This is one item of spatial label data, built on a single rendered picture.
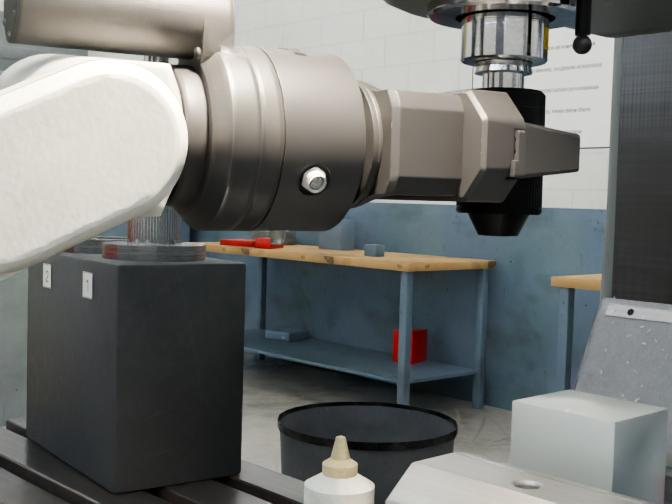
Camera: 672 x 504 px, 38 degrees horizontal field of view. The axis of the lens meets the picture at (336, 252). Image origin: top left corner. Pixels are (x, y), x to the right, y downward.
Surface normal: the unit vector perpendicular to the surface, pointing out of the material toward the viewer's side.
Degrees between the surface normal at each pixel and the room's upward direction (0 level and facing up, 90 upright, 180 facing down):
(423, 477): 40
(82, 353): 90
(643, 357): 64
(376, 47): 90
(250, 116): 79
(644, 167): 90
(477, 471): 0
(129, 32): 125
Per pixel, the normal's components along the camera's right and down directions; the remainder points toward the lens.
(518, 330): -0.73, 0.01
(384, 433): -0.26, -0.02
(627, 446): 0.69, 0.06
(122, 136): 0.46, 0.19
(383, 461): 0.18, 0.12
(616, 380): -0.65, -0.42
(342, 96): 0.42, -0.40
